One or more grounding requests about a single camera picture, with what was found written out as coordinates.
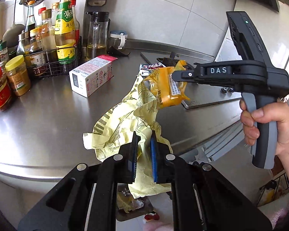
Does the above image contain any orange yellow snack wrapper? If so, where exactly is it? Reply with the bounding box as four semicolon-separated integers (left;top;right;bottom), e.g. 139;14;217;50
144;60;190;109

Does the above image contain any pale yellow printed plastic bag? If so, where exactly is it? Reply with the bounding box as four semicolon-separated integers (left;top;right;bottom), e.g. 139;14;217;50
83;74;171;198

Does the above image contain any stainless steel trash bin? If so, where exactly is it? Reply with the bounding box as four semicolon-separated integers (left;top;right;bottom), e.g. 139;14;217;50
116;184;153;222

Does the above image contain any person's right hand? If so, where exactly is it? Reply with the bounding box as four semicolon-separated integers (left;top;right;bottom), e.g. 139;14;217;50
240;100;289;180

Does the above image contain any red white snack wrapper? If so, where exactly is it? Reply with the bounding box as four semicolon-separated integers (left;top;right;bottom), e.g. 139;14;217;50
139;62;165;77

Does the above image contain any red cartoon slipper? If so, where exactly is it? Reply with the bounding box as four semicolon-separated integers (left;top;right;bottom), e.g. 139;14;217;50
144;211;160;223

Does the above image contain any small glass jar white lid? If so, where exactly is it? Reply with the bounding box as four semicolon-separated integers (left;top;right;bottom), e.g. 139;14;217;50
108;30;128;51

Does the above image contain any white pink carton box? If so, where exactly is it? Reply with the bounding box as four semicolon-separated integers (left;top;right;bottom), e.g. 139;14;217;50
69;55;117;98

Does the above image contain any clear glass oil dispenser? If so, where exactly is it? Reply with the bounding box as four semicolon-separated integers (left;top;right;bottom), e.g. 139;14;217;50
86;12;109;60

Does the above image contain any large green-label oil bottle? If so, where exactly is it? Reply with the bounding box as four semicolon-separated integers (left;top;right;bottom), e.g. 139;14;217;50
55;0;76;65

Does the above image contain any red-cap sauce bottle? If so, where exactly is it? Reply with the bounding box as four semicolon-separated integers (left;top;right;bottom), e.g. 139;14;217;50
71;0;80;45

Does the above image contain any brown-cap seasoning bottle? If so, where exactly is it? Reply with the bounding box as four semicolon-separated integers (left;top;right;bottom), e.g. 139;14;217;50
40;9;57;63

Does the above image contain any yellow-lid peanut butter jar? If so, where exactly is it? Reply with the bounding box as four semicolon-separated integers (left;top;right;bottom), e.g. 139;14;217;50
5;55;31;96

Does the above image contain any black wire rack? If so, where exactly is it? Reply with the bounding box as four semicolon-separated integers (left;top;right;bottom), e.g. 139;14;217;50
25;38;82;80

